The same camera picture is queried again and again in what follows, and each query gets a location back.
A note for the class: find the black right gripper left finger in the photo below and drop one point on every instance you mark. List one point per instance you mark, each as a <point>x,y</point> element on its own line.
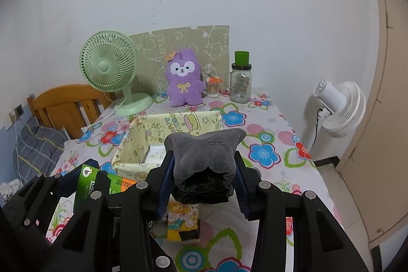
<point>111,232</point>

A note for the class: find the glass jar green lid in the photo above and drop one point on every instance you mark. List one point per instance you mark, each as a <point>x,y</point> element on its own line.
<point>240,78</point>

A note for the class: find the green desk fan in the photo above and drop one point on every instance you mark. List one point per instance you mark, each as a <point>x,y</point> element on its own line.
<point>108,63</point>

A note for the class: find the grey plaid bedding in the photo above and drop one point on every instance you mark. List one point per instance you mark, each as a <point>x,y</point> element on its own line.
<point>37,150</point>

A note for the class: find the yellow cartoon tissue pack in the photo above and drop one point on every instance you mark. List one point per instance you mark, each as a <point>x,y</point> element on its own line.
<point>183,224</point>

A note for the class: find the beige door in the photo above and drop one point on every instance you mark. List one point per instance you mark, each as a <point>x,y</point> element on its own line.
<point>374,166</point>

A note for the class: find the grey soft cloth bundle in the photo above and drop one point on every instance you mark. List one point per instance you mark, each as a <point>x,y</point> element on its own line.
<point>204,165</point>

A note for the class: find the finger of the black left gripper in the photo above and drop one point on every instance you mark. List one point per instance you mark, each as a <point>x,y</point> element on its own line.
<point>85,220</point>
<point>26,217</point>

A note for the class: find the patterned cardboard panel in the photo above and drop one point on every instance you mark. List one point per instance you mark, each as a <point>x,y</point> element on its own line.
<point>210,44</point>

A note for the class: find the small cup with orange lid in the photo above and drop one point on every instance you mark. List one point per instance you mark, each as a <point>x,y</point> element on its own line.
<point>213,85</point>

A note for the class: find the floral tablecloth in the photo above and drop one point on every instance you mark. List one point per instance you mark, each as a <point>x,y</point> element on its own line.
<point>271,146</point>

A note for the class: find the purple plush toy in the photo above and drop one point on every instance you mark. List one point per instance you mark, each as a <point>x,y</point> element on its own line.
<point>183,76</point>

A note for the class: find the white fan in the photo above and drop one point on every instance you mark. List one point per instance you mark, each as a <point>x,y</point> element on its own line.
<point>344,106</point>

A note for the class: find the green orange packet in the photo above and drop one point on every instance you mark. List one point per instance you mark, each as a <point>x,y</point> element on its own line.
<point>86,184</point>

